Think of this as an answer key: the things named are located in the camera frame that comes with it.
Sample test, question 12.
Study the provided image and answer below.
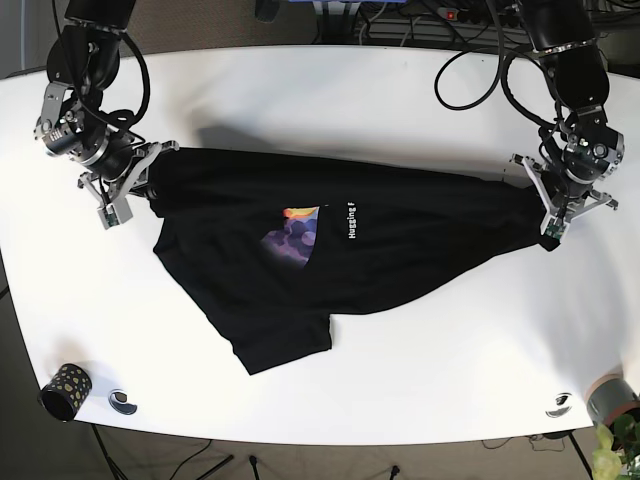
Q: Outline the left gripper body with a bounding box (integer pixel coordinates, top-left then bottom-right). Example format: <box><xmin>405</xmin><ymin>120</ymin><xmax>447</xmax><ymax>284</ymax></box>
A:
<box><xmin>510</xmin><ymin>153</ymin><xmax>619</xmax><ymax>252</ymax></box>

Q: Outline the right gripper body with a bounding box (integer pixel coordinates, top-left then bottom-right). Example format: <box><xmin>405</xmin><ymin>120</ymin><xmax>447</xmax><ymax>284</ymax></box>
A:
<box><xmin>77</xmin><ymin>140</ymin><xmax>180</xmax><ymax>230</ymax></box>

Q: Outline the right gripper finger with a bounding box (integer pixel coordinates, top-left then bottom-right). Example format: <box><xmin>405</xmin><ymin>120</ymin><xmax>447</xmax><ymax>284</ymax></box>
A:
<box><xmin>142</xmin><ymin>170</ymin><xmax>169</xmax><ymax>202</ymax></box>

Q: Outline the black printed T-shirt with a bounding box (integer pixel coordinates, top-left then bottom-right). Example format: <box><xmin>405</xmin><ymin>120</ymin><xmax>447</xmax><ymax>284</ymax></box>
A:
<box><xmin>149</xmin><ymin>148</ymin><xmax>532</xmax><ymax>375</ymax></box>

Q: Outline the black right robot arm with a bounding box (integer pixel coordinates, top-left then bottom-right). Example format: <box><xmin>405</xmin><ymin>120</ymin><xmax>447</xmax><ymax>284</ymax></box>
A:
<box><xmin>34</xmin><ymin>1</ymin><xmax>179</xmax><ymax>229</ymax></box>

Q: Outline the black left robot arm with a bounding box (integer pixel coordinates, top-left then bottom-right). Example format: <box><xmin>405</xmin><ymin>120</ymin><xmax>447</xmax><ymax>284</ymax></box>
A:
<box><xmin>436</xmin><ymin>1</ymin><xmax>625</xmax><ymax>253</ymax></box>

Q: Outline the right silver table grommet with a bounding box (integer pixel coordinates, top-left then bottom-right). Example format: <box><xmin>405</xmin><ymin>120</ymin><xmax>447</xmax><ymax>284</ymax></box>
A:
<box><xmin>544</xmin><ymin>392</ymin><xmax>575</xmax><ymax>419</ymax></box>

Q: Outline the silver table grommet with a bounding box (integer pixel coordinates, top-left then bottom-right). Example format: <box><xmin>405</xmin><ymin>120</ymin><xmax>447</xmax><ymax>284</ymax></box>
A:
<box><xmin>544</xmin><ymin>392</ymin><xmax>575</xmax><ymax>419</ymax></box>
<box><xmin>108</xmin><ymin>389</ymin><xmax>138</xmax><ymax>416</ymax></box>

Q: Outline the grey plant pot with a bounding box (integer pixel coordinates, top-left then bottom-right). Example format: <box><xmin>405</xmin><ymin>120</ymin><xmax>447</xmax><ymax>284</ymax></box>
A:
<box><xmin>585</xmin><ymin>374</ymin><xmax>639</xmax><ymax>427</ymax></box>

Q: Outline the left silver table grommet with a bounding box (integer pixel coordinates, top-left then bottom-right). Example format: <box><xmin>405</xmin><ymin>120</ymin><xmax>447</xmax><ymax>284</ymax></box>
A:
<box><xmin>108</xmin><ymin>389</ymin><xmax>138</xmax><ymax>416</ymax></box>

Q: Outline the black dotted cup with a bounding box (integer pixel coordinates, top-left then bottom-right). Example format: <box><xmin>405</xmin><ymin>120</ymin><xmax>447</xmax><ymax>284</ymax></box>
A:
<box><xmin>38</xmin><ymin>363</ymin><xmax>93</xmax><ymax>422</ymax></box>

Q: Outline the green potted plant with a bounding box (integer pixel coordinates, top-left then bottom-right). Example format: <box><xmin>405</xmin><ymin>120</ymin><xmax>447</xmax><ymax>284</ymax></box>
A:
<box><xmin>592</xmin><ymin>413</ymin><xmax>639</xmax><ymax>480</ymax></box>

